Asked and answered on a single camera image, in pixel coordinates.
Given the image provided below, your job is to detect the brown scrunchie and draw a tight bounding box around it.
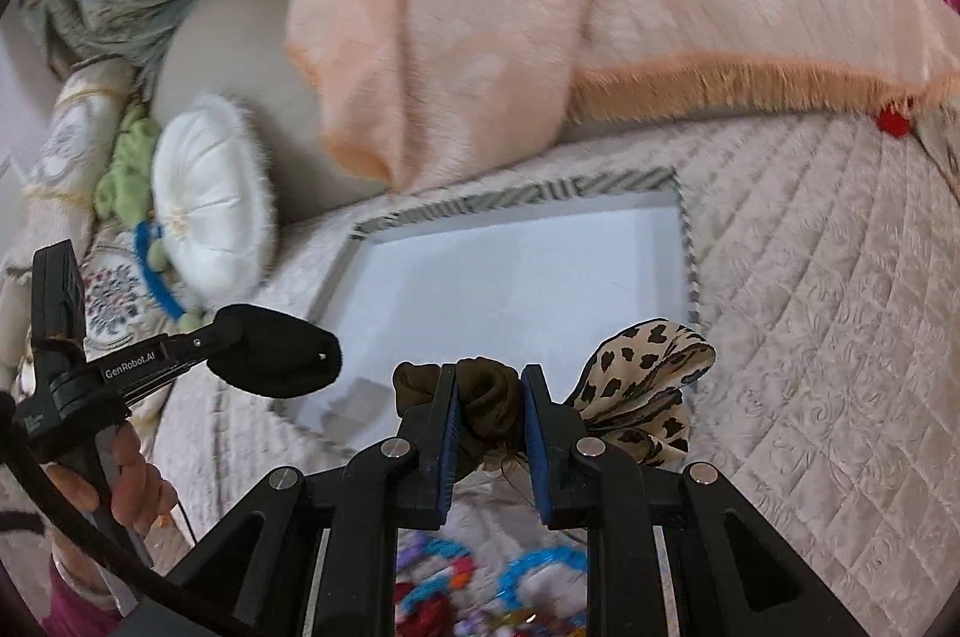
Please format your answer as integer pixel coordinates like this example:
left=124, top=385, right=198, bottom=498
left=392, top=357, right=524, bottom=481

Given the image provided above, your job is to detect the leopard print bow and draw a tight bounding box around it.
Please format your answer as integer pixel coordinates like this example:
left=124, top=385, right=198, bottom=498
left=565, top=318, right=716, bottom=471

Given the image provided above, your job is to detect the blue bead bracelet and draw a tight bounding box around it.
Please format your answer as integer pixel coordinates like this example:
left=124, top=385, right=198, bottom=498
left=496, top=544, right=591, bottom=616

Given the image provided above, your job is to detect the multicolour bead bracelet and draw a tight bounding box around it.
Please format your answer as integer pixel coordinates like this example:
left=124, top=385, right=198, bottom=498
left=395, top=530, right=479, bottom=620

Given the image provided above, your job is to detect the black fabric hair accessory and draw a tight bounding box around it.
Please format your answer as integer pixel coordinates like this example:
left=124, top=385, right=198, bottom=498
left=206, top=304, right=343, bottom=400

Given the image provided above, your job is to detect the left hand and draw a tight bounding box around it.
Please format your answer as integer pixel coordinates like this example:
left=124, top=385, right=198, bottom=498
left=46, top=422, right=179, bottom=536

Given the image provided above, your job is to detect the embroidered floral pillow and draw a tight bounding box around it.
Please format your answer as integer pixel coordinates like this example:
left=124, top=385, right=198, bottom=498
left=82, top=221, right=178, bottom=361

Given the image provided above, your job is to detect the striped white tray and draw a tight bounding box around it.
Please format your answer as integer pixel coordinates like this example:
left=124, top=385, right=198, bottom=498
left=272, top=167, right=700, bottom=453

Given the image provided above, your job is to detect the cylindrical embroidered bolster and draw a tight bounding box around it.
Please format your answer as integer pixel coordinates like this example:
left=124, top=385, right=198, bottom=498
left=2, top=56, right=135, bottom=388

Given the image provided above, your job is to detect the green blue plush toy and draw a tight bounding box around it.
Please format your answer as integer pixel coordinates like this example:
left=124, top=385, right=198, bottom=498
left=93, top=102, right=205, bottom=333

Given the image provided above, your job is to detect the round white cushion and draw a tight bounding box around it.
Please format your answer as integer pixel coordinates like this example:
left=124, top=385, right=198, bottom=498
left=151, top=94, right=277, bottom=307

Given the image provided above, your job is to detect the beige quilted bedspread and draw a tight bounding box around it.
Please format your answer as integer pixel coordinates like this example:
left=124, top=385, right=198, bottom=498
left=151, top=115, right=958, bottom=635

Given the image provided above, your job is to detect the beige headboard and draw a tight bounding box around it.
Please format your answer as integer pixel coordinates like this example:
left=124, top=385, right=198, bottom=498
left=151, top=0, right=384, bottom=224

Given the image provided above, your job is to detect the red small object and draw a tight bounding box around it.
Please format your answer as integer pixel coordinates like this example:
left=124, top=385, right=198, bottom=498
left=875, top=104, right=911, bottom=139

